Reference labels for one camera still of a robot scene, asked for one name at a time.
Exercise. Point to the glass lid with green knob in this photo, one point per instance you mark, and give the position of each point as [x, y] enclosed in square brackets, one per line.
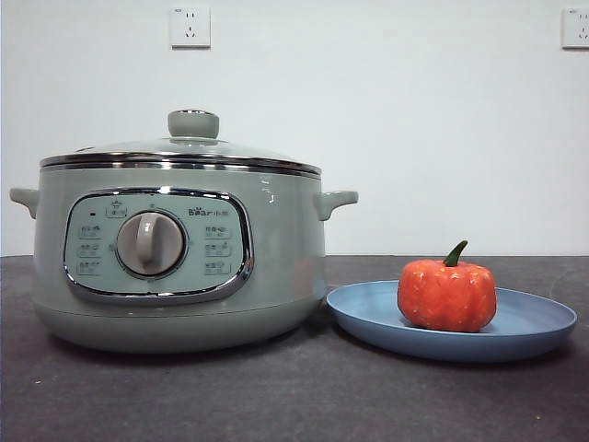
[193, 124]

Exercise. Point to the orange pumpkin with green stem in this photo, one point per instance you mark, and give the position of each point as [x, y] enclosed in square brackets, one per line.
[446, 294]

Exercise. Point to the pale green electric steamer pot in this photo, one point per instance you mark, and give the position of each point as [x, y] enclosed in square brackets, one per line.
[285, 239]

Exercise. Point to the blue round plate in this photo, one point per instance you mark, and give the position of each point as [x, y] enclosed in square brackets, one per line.
[368, 313]

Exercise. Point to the white wall socket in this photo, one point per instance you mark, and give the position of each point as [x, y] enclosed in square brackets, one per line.
[191, 27]
[576, 28]

